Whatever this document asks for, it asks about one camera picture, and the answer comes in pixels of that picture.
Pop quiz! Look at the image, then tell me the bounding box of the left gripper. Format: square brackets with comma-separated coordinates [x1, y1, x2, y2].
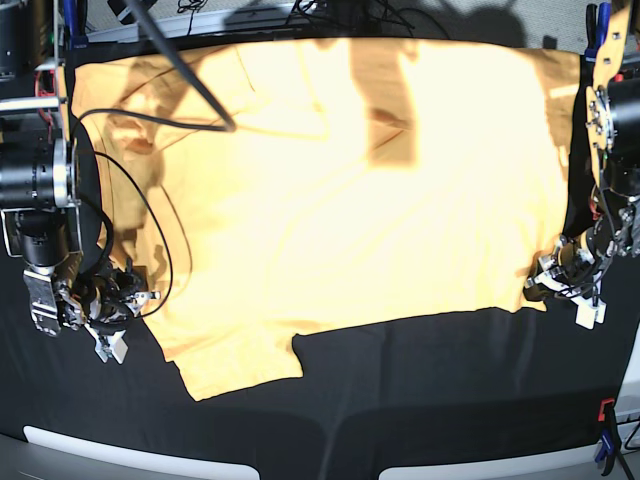
[524, 232, 615, 307]

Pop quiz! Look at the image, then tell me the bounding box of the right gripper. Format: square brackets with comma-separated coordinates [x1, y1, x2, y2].
[54, 267, 161, 363]

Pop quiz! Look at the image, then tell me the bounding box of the yellow t-shirt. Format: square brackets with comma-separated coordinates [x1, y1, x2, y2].
[72, 38, 580, 400]

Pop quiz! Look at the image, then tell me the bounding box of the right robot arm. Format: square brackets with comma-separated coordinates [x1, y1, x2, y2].
[1, 1, 160, 363]

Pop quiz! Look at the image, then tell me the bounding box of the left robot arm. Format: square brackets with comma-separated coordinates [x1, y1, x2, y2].
[524, 1, 639, 329]

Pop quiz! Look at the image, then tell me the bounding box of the black table cloth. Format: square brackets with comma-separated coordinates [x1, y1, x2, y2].
[1, 45, 639, 479]

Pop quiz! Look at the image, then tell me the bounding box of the red black clamp near right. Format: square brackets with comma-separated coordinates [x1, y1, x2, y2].
[598, 398, 621, 477]

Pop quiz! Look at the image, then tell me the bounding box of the blue clamp near right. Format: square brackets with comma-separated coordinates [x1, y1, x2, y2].
[594, 429, 615, 469]

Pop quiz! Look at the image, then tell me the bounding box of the blue clamp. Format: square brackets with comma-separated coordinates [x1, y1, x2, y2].
[62, 0, 89, 50]
[594, 429, 615, 469]
[584, 1, 612, 62]

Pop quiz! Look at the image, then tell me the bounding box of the blue clamp far right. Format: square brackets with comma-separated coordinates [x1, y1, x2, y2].
[584, 1, 612, 62]

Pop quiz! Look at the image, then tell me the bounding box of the blue clamp far left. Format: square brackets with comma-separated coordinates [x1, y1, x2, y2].
[62, 0, 89, 50]

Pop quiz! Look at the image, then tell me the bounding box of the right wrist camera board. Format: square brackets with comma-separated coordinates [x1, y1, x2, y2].
[107, 330, 128, 365]

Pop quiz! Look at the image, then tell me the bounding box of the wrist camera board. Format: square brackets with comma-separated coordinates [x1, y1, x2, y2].
[107, 330, 128, 365]
[575, 302, 607, 330]

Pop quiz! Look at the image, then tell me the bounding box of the black looped cable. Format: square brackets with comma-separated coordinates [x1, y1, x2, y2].
[69, 0, 239, 321]

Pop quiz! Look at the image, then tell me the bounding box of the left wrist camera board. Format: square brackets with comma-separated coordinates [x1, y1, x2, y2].
[575, 302, 607, 330]

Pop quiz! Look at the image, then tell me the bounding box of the aluminium rail with cables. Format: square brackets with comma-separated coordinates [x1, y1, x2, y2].
[84, 0, 451, 41]

